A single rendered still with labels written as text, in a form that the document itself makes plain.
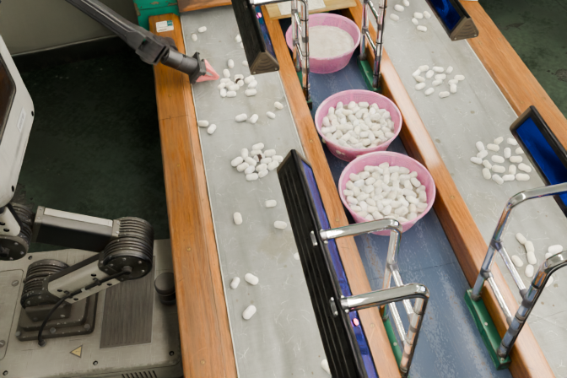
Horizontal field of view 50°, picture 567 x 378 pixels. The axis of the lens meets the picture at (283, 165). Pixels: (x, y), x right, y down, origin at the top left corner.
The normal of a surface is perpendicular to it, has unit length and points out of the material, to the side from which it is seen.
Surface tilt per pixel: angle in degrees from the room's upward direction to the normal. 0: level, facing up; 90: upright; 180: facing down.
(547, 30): 0
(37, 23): 90
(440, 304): 0
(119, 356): 0
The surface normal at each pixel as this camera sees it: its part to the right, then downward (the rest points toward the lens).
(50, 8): 0.26, 0.72
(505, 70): -0.04, -0.66
